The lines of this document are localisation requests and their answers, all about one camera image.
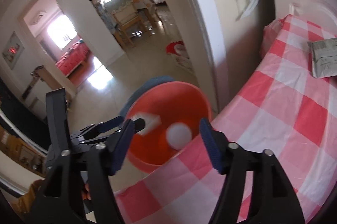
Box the white plastic drink bottle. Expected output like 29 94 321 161
166 122 193 150

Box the white paper in bin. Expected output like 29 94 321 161
131 112 161 136

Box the red white checkered tablecloth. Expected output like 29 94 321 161
116 15 336 223

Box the red bed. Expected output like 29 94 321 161
55 39 90 77

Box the wooden chair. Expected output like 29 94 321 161
111 2 148 47

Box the grey foil packet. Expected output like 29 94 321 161
308 38 337 78

